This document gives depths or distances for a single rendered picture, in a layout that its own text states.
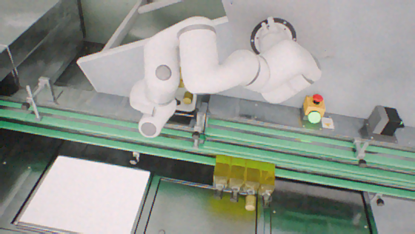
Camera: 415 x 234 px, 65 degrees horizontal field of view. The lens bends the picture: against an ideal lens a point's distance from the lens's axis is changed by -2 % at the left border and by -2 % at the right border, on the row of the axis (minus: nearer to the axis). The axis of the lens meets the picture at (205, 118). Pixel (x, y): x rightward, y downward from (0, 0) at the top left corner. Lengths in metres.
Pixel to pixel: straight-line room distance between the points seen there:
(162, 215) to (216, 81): 0.74
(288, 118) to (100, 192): 0.79
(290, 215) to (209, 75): 0.89
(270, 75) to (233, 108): 0.52
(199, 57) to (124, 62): 0.71
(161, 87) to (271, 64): 0.26
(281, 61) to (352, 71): 0.57
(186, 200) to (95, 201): 0.35
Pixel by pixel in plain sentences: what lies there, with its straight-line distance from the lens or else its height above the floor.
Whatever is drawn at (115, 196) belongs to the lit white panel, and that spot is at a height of 1.14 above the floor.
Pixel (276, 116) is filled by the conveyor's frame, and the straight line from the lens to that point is 1.32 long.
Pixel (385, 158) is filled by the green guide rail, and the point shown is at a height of 0.94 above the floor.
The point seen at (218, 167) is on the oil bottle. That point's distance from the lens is 1.25.
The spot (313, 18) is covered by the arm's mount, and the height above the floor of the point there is 0.77.
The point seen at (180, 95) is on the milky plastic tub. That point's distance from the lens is 1.37.
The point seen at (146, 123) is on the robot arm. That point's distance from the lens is 1.05.
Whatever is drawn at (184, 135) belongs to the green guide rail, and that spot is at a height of 0.91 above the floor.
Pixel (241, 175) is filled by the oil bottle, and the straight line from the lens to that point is 1.24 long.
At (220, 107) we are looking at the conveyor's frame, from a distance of 1.29.
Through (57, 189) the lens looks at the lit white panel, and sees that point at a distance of 1.42.
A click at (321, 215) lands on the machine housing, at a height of 1.03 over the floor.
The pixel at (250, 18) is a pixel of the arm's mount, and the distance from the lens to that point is 1.14.
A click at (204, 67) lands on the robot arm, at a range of 0.69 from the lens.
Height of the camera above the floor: 1.81
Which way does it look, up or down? 47 degrees down
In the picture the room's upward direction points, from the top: 168 degrees counter-clockwise
